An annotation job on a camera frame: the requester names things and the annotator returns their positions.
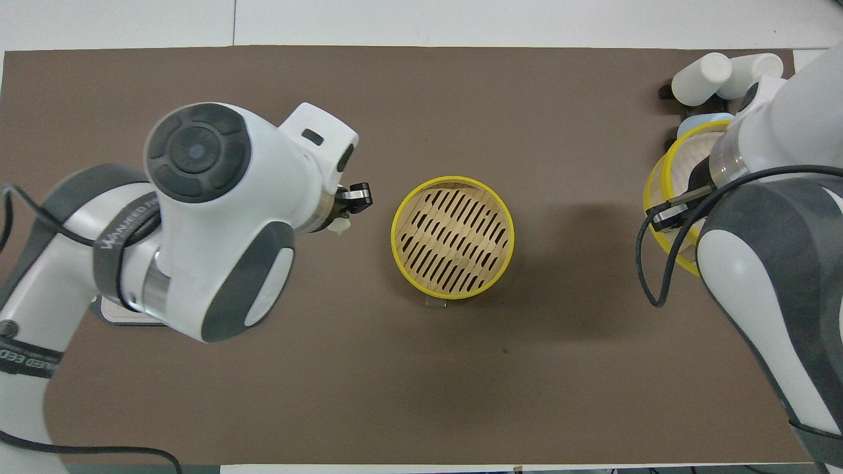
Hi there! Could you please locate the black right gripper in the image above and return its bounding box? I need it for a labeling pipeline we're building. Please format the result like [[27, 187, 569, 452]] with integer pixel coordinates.
[[647, 158, 719, 232]]

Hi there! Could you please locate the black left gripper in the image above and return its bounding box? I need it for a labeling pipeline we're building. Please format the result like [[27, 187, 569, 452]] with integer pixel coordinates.
[[329, 184, 374, 221]]

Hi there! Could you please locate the yellow steamer lid tier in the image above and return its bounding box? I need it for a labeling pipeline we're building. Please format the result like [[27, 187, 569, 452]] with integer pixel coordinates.
[[643, 118, 735, 277]]

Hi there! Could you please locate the yellow steamer base basket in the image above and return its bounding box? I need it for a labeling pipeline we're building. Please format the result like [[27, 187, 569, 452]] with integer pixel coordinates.
[[391, 175, 516, 301]]

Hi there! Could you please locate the light blue plastic cup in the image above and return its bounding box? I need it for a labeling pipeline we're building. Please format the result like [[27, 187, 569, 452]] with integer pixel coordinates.
[[676, 112, 735, 139]]

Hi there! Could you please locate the black cup rack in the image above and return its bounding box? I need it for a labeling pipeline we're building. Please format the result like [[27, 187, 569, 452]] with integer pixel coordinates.
[[659, 80, 733, 119]]

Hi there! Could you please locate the white plastic cup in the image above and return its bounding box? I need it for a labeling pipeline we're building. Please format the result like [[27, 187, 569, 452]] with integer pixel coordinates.
[[671, 53, 733, 107]]

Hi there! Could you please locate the white cup blue rim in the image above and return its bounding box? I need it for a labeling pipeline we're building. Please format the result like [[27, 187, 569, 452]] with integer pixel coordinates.
[[718, 53, 784, 99]]

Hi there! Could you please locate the brown table mat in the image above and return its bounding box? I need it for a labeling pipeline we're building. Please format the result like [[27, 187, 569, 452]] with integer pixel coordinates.
[[0, 45, 838, 467]]

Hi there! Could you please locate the white cutting board grey rim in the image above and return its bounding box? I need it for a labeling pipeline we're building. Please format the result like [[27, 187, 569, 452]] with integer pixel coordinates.
[[88, 294, 167, 328]]

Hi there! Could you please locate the black velcro strap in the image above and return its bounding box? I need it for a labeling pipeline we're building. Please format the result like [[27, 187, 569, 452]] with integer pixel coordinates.
[[92, 191, 163, 310], [0, 336, 65, 379]]

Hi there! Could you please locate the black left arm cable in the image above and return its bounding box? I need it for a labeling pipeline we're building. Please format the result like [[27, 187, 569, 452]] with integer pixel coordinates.
[[0, 184, 182, 474]]

